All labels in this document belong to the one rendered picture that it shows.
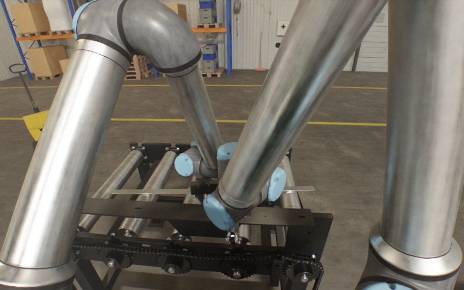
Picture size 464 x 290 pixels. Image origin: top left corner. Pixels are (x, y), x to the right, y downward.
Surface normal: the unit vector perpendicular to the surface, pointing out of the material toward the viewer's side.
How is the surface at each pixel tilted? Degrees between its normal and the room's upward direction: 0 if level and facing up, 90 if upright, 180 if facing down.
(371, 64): 90
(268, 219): 0
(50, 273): 53
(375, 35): 90
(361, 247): 0
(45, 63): 90
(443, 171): 83
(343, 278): 0
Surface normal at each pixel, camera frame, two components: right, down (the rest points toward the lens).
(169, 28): 0.45, 0.07
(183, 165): -0.40, 0.28
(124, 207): -0.01, -0.87
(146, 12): 0.18, -0.04
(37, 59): -0.07, 0.48
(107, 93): 0.92, 0.12
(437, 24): -0.62, 0.37
